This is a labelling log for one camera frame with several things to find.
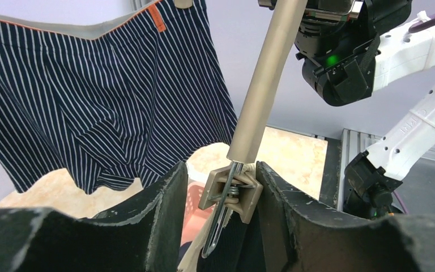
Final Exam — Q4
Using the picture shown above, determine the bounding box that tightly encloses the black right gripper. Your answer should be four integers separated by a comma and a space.
258, 1, 364, 41

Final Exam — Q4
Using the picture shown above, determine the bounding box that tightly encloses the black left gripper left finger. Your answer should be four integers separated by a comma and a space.
0, 162, 188, 271

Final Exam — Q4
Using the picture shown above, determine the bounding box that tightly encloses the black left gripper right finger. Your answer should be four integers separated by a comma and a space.
256, 162, 435, 271

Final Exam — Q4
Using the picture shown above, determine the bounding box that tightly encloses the beige clip hanger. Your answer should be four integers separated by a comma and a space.
198, 0, 307, 258
173, 0, 193, 9

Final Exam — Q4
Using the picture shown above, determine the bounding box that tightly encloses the dark striped underwear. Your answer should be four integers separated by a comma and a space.
0, 1, 237, 194

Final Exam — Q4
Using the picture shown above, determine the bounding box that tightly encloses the black underwear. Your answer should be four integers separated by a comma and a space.
197, 211, 266, 272

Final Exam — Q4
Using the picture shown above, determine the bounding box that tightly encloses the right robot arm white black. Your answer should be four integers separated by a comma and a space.
268, 55, 435, 214

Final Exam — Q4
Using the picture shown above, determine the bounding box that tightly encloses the pink plastic basket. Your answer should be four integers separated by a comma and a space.
181, 182, 214, 245

